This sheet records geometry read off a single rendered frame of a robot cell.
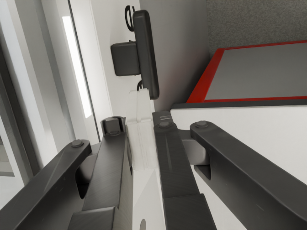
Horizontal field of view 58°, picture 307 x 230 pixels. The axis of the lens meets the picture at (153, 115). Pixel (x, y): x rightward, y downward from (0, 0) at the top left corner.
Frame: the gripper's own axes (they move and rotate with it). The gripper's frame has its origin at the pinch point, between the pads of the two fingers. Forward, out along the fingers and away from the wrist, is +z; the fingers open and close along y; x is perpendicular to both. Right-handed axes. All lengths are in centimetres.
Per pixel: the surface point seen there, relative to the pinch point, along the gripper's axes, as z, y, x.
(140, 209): 11.3, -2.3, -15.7
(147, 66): 5.7, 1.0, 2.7
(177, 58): 37.7, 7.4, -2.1
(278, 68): 42, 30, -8
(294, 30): 83, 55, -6
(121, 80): 8.1, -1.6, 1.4
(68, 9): 5.7, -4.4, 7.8
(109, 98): 5.4, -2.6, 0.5
